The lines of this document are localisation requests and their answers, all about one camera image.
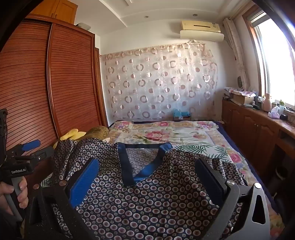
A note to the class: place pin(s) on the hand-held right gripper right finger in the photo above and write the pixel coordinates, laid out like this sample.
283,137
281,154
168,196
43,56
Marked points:
207,175

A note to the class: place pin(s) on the cardboard box with cloth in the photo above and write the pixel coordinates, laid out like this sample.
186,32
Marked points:
242,92

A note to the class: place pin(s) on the bed with navy sheet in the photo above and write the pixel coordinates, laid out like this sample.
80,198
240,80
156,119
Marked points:
227,136

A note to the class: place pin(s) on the window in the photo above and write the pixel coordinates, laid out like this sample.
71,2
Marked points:
276,64

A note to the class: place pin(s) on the blue tissue pack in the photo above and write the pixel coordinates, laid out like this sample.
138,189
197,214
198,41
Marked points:
181,114

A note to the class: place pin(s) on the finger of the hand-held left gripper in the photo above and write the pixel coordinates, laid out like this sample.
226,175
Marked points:
31,145
42,153

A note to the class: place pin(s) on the wall air conditioner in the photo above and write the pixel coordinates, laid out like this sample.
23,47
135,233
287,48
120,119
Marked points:
201,36

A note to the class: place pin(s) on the pink tissue pack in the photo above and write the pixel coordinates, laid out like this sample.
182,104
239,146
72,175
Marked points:
274,114

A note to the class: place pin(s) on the white window curtain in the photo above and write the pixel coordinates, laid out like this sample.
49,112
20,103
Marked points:
237,57

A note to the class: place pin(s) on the small black box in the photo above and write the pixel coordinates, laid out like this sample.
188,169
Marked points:
284,117

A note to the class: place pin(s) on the palm leaf printed cloth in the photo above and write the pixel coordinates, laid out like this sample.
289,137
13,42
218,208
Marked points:
202,150

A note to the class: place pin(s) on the wooden overhead cabinet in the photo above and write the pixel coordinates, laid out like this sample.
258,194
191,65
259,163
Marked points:
57,9

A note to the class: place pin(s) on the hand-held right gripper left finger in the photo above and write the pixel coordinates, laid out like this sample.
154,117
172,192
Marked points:
85,182

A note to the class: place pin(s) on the beige air conditioner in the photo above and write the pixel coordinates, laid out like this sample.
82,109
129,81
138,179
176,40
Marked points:
200,25

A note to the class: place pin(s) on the grey box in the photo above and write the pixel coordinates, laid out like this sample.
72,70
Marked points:
83,25

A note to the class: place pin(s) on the green-capped bottle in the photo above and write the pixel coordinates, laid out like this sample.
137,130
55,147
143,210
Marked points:
281,108

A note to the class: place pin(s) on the wooden slatted wardrobe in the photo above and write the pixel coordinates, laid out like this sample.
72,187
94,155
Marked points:
69,80

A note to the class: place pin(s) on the wooden side cabinet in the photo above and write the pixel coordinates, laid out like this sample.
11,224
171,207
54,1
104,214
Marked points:
249,129

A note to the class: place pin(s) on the golden brown cushion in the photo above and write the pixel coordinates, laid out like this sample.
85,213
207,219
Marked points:
96,133

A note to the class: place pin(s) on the navy circle-patterned garment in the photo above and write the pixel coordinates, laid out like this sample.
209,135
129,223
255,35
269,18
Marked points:
149,207

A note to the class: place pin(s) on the person's left hand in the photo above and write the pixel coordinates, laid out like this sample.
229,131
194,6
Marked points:
23,196

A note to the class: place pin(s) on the sheer circle-patterned curtain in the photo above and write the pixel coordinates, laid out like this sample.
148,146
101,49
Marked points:
149,80

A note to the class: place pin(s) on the floral blanket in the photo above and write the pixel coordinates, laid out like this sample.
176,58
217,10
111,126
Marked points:
161,133

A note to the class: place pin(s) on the oval hanging ornament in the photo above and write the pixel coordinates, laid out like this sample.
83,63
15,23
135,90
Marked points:
239,82

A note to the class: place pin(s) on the pink thermos bottle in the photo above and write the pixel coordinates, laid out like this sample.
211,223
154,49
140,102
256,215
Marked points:
267,103

